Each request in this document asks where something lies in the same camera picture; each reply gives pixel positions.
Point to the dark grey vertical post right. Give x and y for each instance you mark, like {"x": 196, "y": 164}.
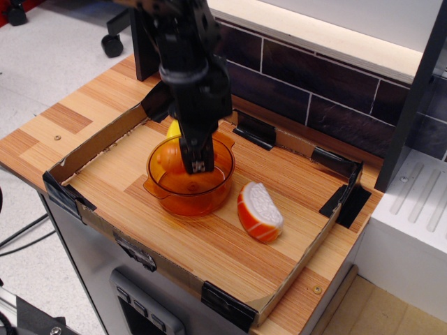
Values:
{"x": 422, "y": 123}

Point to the orange transparent plastic pot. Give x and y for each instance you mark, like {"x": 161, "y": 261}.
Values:
{"x": 193, "y": 194}

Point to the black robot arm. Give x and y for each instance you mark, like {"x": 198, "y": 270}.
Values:
{"x": 185, "y": 34}

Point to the cardboard fence with black tape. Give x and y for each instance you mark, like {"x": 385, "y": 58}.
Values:
{"x": 206, "y": 270}

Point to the black office chair base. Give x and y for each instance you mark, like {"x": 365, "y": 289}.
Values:
{"x": 111, "y": 42}

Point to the orange toy carrot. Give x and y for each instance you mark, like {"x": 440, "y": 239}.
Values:
{"x": 169, "y": 157}

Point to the black vertical post left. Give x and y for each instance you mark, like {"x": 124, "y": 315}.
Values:
{"x": 146, "y": 57}

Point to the yellow toy banana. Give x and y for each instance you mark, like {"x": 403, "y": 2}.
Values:
{"x": 173, "y": 129}

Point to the white toy sink drainboard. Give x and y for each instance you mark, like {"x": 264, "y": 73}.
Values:
{"x": 403, "y": 250}

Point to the orange white salmon sushi toy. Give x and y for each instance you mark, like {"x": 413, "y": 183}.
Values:
{"x": 258, "y": 214}

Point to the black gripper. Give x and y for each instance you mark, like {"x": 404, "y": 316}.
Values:
{"x": 201, "y": 99}

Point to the grey control panel with buttons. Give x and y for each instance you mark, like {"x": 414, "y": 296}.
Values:
{"x": 142, "y": 313}

